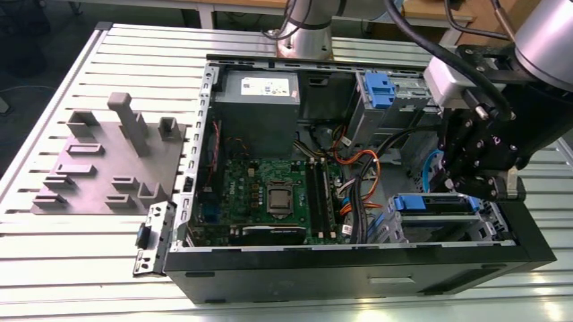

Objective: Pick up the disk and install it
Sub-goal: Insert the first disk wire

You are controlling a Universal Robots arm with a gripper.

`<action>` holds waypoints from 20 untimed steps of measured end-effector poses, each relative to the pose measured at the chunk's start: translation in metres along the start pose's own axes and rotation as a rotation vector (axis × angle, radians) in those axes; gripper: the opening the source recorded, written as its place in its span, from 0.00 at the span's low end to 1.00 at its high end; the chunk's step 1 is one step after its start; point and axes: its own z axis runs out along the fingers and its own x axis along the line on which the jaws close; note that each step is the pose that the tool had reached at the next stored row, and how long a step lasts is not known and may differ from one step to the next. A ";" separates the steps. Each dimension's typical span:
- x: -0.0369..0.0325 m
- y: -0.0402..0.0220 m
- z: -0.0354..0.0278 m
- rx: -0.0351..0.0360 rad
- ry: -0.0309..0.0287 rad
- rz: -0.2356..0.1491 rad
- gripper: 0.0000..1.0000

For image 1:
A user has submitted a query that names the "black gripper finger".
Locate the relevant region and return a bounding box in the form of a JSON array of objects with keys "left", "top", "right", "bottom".
[
  {"left": 458, "top": 163, "right": 527, "bottom": 202},
  {"left": 440, "top": 109, "right": 490, "bottom": 189}
]

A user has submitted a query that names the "blue data wire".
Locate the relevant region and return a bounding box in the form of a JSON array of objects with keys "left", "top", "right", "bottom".
[{"left": 419, "top": 149, "right": 448, "bottom": 195}]

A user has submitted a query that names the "silver optical drive cage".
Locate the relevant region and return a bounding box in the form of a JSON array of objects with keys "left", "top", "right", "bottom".
[{"left": 347, "top": 69, "right": 443, "bottom": 150}]

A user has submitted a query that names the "blue plastic bay latch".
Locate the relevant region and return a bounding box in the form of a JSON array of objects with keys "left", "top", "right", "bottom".
[{"left": 364, "top": 71, "right": 398, "bottom": 110}]

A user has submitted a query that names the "black RAM slot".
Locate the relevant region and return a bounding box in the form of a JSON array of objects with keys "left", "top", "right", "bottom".
[
  {"left": 318, "top": 156, "right": 340, "bottom": 238},
  {"left": 306, "top": 156, "right": 327, "bottom": 238}
]

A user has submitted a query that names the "wooden cabinet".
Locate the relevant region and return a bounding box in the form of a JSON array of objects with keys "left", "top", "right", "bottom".
[{"left": 455, "top": 0, "right": 519, "bottom": 46}]

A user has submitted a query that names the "silver CPU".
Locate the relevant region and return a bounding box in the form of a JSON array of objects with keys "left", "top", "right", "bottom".
[{"left": 267, "top": 189, "right": 295, "bottom": 209}]

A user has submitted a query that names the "CPU socket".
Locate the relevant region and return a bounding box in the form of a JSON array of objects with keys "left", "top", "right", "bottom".
[{"left": 263, "top": 180, "right": 299, "bottom": 221}]

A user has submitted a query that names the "silver power supply unit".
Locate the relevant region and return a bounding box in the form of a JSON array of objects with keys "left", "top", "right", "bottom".
[{"left": 209, "top": 70, "right": 300, "bottom": 160}]

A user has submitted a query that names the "black PC case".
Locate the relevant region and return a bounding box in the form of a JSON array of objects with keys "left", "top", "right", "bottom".
[{"left": 163, "top": 52, "right": 558, "bottom": 305}]

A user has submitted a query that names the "green motherboard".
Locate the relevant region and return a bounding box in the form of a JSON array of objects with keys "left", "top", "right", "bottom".
[{"left": 187, "top": 156, "right": 356, "bottom": 248}]

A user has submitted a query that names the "black graphics card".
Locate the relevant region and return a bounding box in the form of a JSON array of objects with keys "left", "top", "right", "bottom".
[{"left": 227, "top": 223, "right": 310, "bottom": 248}]

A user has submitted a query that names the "grey parts rack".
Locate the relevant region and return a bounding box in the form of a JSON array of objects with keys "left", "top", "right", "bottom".
[{"left": 28, "top": 92, "right": 189, "bottom": 217}]

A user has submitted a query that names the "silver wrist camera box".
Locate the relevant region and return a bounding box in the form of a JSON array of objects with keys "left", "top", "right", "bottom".
[{"left": 422, "top": 58, "right": 482, "bottom": 110}]

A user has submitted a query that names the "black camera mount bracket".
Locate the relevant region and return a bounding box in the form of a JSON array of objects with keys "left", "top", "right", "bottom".
[{"left": 454, "top": 43, "right": 519, "bottom": 85}]

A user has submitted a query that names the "multicolour power wire harness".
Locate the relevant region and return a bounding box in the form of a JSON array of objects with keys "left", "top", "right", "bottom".
[{"left": 292, "top": 125, "right": 387, "bottom": 217}]

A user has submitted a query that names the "thick black cable bundle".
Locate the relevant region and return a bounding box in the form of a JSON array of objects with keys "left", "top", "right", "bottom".
[{"left": 348, "top": 123, "right": 443, "bottom": 244}]

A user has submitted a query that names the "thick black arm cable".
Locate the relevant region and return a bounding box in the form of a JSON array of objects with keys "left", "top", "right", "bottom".
[{"left": 382, "top": 0, "right": 515, "bottom": 121}]

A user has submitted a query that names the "wooden desk white frame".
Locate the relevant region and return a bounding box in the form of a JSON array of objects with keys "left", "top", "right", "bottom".
[{"left": 196, "top": 0, "right": 478, "bottom": 46}]

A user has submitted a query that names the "thin multicolour fan wire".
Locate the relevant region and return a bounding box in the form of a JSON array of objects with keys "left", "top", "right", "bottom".
[{"left": 224, "top": 135, "right": 251, "bottom": 158}]

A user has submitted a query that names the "red black twisted wire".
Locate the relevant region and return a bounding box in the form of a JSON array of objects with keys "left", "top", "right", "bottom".
[{"left": 205, "top": 119, "right": 224, "bottom": 193}]

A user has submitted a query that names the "silver slot retention bracket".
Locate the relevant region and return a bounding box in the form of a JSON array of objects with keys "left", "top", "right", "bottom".
[{"left": 132, "top": 200, "right": 177, "bottom": 279}]

